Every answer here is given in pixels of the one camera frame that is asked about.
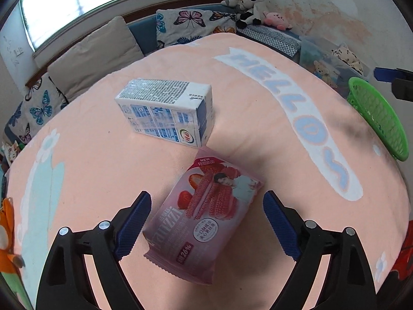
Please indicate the butterfly print pillow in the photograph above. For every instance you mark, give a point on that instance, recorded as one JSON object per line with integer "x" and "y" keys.
{"x": 190, "y": 22}
{"x": 38, "y": 109}

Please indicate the green plastic basket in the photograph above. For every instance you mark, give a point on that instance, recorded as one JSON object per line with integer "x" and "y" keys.
{"x": 377, "y": 109}

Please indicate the beige cushion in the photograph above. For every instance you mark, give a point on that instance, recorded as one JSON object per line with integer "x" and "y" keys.
{"x": 96, "y": 55}

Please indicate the pink strawberry snack packet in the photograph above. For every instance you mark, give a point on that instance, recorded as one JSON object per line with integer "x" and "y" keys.
{"x": 200, "y": 219}

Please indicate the red toy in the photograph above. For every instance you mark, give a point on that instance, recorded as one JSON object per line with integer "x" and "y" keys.
{"x": 405, "y": 252}

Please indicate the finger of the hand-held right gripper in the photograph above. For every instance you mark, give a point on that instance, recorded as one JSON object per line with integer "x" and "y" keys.
{"x": 403, "y": 89}
{"x": 387, "y": 73}

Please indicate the brown teddy bear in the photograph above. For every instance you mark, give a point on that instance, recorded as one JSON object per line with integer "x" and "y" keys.
{"x": 324, "y": 71}

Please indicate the clear storage box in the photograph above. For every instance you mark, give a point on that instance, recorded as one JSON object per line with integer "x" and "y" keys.
{"x": 322, "y": 51}

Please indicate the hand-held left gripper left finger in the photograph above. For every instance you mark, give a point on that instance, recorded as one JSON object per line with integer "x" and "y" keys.
{"x": 135, "y": 222}

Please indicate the window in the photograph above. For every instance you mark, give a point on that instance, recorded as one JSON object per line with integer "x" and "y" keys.
{"x": 80, "y": 3}

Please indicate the pink printed blanket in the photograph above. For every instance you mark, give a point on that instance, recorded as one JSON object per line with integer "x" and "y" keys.
{"x": 96, "y": 168}

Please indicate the black and white cow plush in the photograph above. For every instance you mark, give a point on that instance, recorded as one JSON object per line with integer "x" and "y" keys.
{"x": 250, "y": 8}

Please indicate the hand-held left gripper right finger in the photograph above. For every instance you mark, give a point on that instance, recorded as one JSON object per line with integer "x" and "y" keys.
{"x": 279, "y": 226}

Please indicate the orange plush toy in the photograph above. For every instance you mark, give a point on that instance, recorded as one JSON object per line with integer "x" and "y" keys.
{"x": 8, "y": 232}

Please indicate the grey striped plush toy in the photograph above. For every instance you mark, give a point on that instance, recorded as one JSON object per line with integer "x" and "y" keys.
{"x": 234, "y": 0}

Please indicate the striped cushion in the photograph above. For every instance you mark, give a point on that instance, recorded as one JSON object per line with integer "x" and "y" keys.
{"x": 271, "y": 40}

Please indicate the white and blue milk carton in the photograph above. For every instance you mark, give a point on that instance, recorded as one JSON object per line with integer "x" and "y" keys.
{"x": 161, "y": 103}

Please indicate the spotted white plush toy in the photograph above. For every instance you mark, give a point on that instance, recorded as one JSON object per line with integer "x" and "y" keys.
{"x": 347, "y": 56}

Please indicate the pink plush toy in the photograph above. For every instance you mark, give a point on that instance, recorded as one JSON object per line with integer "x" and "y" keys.
{"x": 277, "y": 20}

